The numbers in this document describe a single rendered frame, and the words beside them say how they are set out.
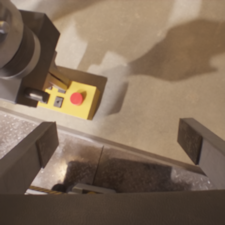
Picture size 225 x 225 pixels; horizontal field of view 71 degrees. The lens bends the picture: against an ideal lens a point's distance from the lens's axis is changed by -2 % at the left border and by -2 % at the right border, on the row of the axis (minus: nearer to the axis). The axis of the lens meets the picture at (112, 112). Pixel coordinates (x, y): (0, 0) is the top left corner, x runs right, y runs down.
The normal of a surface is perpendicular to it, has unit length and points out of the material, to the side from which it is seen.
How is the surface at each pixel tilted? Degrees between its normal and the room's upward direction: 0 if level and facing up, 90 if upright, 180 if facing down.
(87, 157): 0
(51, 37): 90
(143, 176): 0
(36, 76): 90
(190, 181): 0
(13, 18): 90
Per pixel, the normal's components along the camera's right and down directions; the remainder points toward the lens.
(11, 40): 0.95, 0.29
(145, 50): -0.13, -0.10
